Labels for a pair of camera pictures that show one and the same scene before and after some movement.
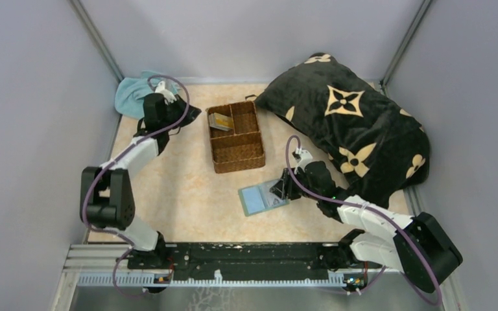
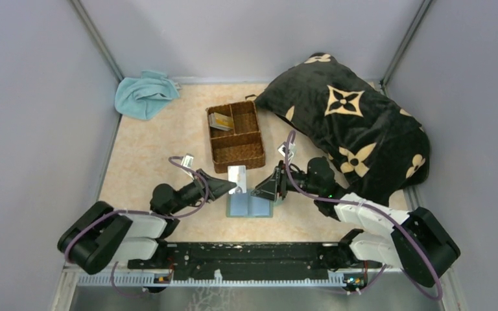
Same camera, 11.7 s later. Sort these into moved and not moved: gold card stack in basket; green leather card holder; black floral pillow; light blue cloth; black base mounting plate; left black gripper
Moved: green leather card holder; left black gripper
Not moved: black base mounting plate; black floral pillow; light blue cloth; gold card stack in basket
